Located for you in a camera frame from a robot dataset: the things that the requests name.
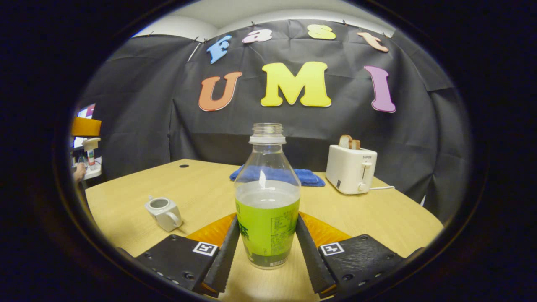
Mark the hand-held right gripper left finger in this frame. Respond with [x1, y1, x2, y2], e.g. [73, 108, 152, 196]
[135, 213, 240, 298]

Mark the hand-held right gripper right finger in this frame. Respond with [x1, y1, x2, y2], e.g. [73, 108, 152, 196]
[296, 212, 405, 299]

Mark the clear green-label water bottle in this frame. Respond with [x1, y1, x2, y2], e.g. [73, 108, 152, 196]
[234, 122, 302, 270]

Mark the white ceramic teacup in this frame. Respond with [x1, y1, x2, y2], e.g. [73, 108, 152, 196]
[145, 195, 183, 232]

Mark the computer monitor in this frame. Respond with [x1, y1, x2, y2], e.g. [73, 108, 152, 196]
[74, 104, 96, 149]

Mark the blue towel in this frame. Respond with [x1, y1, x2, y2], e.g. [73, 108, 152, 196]
[229, 164, 326, 187]

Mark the white toaster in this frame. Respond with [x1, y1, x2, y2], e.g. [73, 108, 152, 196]
[326, 144, 378, 195]

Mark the black backdrop cloth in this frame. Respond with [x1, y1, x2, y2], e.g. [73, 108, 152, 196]
[78, 19, 472, 223]

